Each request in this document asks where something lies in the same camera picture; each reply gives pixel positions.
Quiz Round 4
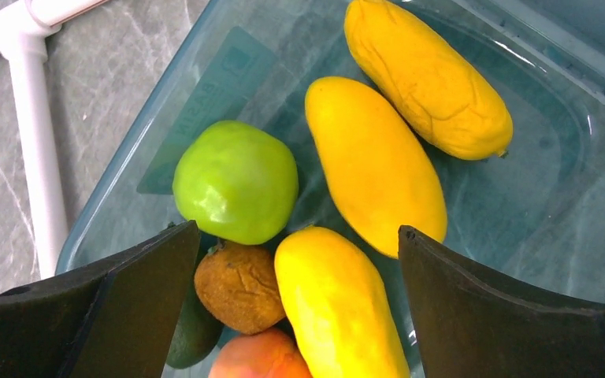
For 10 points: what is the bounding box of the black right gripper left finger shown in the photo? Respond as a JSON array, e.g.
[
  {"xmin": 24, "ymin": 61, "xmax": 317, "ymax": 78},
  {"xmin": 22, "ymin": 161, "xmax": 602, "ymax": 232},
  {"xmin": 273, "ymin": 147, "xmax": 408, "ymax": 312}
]
[{"xmin": 0, "ymin": 221, "xmax": 200, "ymax": 377}]

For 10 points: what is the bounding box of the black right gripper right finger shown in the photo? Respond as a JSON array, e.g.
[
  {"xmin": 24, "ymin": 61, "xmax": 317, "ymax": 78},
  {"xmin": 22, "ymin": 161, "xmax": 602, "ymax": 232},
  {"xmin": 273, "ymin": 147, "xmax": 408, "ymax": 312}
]
[{"xmin": 399, "ymin": 225, "xmax": 605, "ymax": 377}]

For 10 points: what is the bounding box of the dark green fake avocado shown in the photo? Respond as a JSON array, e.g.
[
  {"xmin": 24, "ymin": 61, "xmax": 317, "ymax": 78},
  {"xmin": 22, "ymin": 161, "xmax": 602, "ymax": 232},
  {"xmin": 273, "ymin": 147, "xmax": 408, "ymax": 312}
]
[{"xmin": 166, "ymin": 283, "xmax": 224, "ymax": 369}]

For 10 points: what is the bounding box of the brown orange fake fruit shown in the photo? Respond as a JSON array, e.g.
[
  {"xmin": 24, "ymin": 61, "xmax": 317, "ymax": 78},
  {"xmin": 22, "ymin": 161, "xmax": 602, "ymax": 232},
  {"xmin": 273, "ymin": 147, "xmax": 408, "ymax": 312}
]
[{"xmin": 194, "ymin": 239, "xmax": 285, "ymax": 335}]

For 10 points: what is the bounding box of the peach fake fruit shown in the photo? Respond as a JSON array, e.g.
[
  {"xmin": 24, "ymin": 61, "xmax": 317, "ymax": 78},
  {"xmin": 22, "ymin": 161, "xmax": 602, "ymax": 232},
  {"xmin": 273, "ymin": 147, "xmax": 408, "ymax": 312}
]
[{"xmin": 209, "ymin": 328, "xmax": 312, "ymax": 378}]

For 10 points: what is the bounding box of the yellow fake mango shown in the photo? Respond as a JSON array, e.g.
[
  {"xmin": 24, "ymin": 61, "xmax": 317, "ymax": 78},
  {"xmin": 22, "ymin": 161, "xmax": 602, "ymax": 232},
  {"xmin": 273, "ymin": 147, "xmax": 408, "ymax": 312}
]
[{"xmin": 304, "ymin": 76, "xmax": 448, "ymax": 258}]

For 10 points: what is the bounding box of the green fake fruit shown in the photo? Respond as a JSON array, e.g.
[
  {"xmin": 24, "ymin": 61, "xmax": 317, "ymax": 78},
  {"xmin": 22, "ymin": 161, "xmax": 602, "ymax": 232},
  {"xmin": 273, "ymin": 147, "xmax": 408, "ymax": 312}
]
[{"xmin": 172, "ymin": 120, "xmax": 299, "ymax": 245}]

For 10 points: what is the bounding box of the yellow wrinkled fake fruit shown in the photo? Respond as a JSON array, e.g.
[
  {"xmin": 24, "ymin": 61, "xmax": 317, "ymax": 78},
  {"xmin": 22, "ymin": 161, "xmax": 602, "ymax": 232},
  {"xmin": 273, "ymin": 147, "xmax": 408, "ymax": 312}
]
[{"xmin": 343, "ymin": 1, "xmax": 514, "ymax": 161}]

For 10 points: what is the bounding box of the white PVC pipe stand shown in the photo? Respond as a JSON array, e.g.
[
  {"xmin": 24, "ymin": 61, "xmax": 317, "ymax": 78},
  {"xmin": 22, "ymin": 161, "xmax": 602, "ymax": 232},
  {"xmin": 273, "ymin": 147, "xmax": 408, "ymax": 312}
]
[{"xmin": 0, "ymin": 0, "xmax": 102, "ymax": 279}]

